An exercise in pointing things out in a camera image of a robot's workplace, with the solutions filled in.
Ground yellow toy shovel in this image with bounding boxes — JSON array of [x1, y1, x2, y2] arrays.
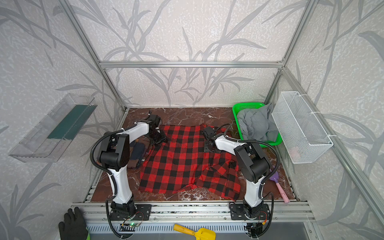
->
[[173, 224, 216, 240]]

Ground folded brown plaid shirt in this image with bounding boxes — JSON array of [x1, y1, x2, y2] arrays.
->
[[127, 137, 153, 169]]

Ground black glove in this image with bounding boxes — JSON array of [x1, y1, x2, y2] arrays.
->
[[58, 207, 90, 240]]

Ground clear plastic wall tray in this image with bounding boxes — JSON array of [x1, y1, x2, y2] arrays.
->
[[9, 94, 97, 163]]

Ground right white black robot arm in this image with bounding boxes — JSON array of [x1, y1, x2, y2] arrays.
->
[[202, 127, 281, 220]]

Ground white wire mesh basket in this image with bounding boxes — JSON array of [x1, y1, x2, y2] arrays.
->
[[272, 91, 334, 164]]

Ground pink object in wire basket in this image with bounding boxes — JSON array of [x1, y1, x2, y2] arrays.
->
[[289, 147, 301, 162]]

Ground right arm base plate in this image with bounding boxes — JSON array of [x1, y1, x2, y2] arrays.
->
[[229, 202, 271, 221]]

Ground red black plaid shirt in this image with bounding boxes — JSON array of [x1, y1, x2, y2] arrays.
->
[[139, 125, 241, 200]]

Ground green plastic basket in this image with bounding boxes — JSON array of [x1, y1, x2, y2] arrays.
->
[[232, 102, 283, 149]]

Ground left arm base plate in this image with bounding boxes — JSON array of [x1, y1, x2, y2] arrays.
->
[[110, 204, 152, 221]]

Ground aluminium frame crossbar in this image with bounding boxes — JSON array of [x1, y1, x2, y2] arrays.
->
[[100, 61, 283, 69]]

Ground purple pink toy fork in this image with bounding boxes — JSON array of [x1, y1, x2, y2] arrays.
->
[[269, 172, 291, 204]]

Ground aluminium front rail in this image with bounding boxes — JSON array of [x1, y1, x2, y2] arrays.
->
[[71, 201, 316, 224]]

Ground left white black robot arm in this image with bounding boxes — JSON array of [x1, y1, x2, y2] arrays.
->
[[90, 113, 167, 221]]

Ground grey long sleeve shirt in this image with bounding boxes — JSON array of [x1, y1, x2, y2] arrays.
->
[[236, 102, 280, 142]]

